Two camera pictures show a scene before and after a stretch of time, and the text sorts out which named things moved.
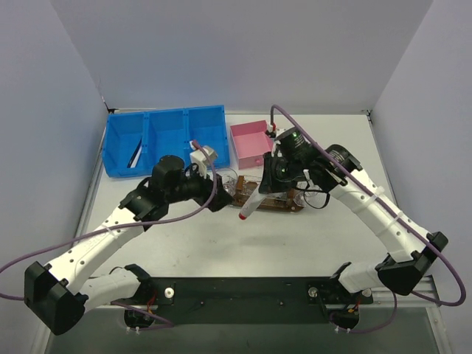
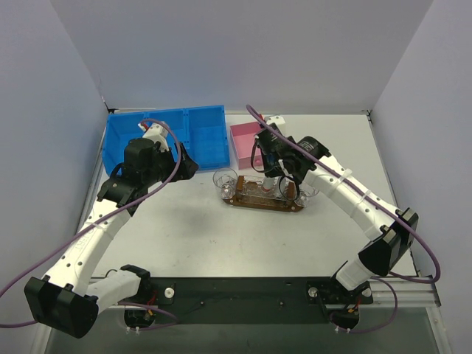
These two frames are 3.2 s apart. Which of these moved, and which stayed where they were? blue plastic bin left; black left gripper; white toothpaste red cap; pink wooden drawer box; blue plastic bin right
Moved: black left gripper; white toothpaste red cap
Stayed: blue plastic bin right; blue plastic bin left; pink wooden drawer box
